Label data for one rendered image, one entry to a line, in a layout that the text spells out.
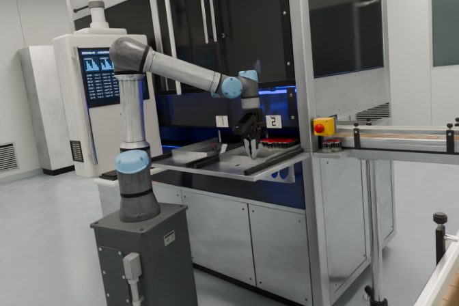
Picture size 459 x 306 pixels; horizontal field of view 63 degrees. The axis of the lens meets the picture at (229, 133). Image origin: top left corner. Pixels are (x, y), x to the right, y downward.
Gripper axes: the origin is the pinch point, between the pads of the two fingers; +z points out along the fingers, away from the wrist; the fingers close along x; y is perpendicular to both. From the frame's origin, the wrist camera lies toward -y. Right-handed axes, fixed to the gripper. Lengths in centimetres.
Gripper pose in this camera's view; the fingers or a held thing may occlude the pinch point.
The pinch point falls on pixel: (252, 157)
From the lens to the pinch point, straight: 154.9
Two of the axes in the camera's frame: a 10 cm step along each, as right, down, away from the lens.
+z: 1.0, 9.9, 1.4
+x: -7.3, -0.2, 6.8
